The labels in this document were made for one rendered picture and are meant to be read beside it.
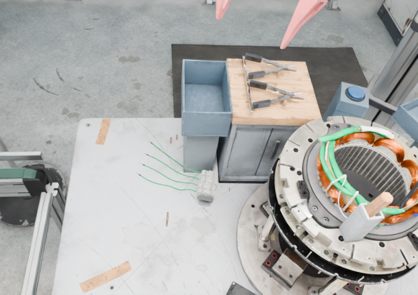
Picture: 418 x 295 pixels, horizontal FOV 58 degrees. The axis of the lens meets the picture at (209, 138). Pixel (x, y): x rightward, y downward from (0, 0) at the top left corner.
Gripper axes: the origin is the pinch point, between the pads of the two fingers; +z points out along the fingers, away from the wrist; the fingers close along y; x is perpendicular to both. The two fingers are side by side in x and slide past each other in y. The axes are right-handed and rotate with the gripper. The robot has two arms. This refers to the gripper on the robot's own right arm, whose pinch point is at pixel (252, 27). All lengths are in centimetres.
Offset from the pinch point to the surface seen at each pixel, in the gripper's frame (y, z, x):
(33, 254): -33, 74, 8
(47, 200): -42, 68, 19
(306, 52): -23, 30, 224
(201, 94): -16.3, 24.7, 35.9
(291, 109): 5.8, 17.0, 33.3
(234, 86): -8.1, 17.8, 31.8
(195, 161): -11, 42, 35
